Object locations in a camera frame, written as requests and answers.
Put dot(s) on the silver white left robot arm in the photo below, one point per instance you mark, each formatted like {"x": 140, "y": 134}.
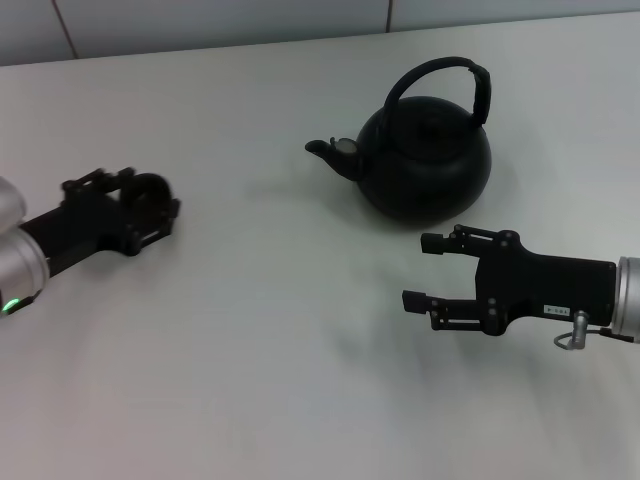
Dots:
{"x": 20, "y": 265}

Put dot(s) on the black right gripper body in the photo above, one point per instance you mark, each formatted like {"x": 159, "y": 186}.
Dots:
{"x": 545, "y": 285}

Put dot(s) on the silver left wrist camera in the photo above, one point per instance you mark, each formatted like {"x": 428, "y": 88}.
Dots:
{"x": 10, "y": 202}

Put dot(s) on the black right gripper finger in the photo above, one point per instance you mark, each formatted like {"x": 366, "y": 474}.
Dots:
{"x": 450, "y": 312}
{"x": 450, "y": 244}

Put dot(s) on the dark round teacup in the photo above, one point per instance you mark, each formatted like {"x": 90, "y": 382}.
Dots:
{"x": 147, "y": 187}

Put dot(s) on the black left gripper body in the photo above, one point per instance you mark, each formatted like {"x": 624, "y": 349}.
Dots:
{"x": 80, "y": 230}

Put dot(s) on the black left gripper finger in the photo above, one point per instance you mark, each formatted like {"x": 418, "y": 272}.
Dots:
{"x": 92, "y": 181}
{"x": 165, "y": 227}

